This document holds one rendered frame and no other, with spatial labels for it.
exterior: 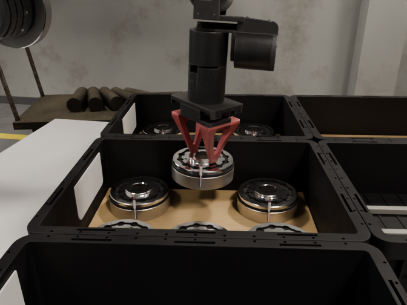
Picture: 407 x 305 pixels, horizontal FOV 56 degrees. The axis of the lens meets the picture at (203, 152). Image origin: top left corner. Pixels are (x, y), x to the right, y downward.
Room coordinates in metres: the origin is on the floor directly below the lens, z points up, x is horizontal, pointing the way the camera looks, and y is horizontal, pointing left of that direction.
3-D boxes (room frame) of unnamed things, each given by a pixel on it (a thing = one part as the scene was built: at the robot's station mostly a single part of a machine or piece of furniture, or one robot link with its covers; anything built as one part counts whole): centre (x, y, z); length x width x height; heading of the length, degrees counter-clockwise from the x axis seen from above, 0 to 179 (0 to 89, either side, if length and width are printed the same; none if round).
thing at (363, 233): (0.50, 0.00, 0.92); 0.40 x 0.30 x 0.02; 88
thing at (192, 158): (0.58, 0.00, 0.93); 0.05 x 0.05 x 0.01
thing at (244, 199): (0.57, -0.11, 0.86); 0.10 x 0.10 x 0.01
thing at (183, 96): (0.58, 0.00, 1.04); 0.10 x 0.07 x 0.07; 41
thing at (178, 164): (0.58, 0.00, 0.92); 0.10 x 0.10 x 0.01
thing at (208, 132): (0.57, -0.01, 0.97); 0.07 x 0.07 x 0.09; 41
